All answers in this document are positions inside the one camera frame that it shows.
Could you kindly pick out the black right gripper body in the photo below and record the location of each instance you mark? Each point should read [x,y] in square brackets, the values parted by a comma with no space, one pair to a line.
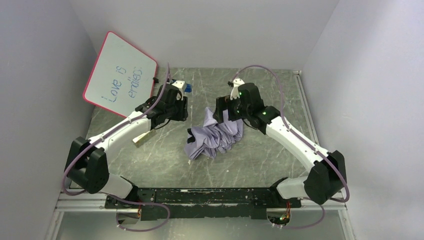
[222,110]

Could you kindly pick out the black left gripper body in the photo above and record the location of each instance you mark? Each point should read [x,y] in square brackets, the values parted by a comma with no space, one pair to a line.
[180,108]

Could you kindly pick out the black and lavender umbrella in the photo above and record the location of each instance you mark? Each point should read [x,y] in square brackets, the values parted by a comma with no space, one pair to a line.
[212,136]

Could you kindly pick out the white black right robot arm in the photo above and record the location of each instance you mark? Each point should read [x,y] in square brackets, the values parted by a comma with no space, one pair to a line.
[326,170]

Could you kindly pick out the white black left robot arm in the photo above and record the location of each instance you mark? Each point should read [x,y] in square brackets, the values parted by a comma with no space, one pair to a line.
[87,161]

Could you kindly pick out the blue stapler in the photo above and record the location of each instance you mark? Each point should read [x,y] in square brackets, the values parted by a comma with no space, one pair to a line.
[188,86]

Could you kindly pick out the small beige cardboard box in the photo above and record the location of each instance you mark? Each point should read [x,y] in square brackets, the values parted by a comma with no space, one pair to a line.
[143,138]

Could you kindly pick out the pink framed whiteboard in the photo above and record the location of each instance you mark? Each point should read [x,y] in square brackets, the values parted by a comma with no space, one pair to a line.
[121,78]

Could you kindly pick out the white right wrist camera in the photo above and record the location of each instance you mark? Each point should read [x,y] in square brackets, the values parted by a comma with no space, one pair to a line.
[235,84]

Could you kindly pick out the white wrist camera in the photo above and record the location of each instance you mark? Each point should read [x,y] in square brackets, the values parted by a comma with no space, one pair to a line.
[181,85]
[235,84]

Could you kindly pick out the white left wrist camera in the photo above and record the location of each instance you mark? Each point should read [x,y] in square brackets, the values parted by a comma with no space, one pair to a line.
[181,85]

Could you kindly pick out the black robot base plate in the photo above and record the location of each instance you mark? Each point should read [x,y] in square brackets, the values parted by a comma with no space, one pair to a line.
[193,203]

